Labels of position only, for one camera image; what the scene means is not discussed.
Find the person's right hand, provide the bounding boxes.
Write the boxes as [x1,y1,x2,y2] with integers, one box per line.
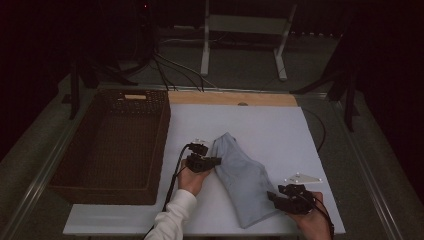
[288,192,334,240]

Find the white metal stand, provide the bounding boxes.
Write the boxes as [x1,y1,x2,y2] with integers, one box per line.
[200,0,298,82]

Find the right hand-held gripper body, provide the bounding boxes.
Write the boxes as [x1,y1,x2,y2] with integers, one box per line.
[275,172,323,215]

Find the brown wicker basket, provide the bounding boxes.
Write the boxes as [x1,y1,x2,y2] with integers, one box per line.
[49,88,172,206]

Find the person's left hand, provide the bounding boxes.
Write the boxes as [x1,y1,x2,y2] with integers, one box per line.
[177,159,211,197]

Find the black floor cables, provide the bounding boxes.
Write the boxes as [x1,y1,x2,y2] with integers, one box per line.
[151,53,218,93]

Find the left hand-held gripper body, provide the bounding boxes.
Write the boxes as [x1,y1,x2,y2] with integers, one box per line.
[185,138,214,174]

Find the black tripod stand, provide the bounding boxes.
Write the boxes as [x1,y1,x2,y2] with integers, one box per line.
[289,33,361,133]
[68,58,139,120]

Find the right hand-held gripper cable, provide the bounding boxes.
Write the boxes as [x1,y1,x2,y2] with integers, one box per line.
[309,196,335,239]

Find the dark equipment stand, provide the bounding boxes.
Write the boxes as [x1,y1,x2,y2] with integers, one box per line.
[116,0,158,73]

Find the metal frame rail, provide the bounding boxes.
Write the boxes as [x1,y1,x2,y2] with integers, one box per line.
[0,99,98,240]
[333,99,406,240]

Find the thin black table cable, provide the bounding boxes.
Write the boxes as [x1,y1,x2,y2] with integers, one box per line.
[301,107,327,153]

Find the light blue tank top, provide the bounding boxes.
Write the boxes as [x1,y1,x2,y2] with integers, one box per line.
[211,132,281,230]

